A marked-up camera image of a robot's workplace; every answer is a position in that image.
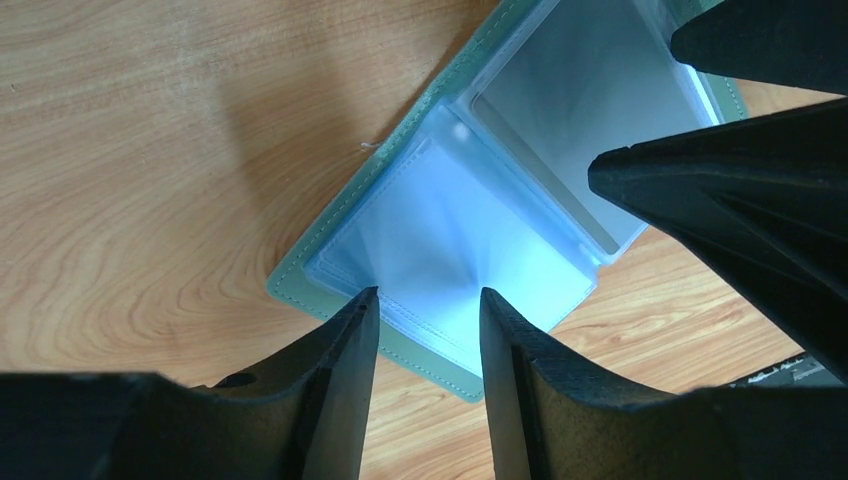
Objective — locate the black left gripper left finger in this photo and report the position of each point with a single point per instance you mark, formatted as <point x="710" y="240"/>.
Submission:
<point x="301" y="413"/>

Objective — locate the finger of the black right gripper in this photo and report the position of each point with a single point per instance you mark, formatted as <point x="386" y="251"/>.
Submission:
<point x="801" y="44"/>
<point x="763" y="203"/>

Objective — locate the teal leather card holder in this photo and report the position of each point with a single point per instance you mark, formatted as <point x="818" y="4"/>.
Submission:
<point x="484" y="183"/>

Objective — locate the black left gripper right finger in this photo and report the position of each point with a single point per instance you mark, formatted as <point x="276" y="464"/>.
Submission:
<point x="555" y="414"/>

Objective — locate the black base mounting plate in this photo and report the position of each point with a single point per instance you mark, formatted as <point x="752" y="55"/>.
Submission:
<point x="801" y="370"/>

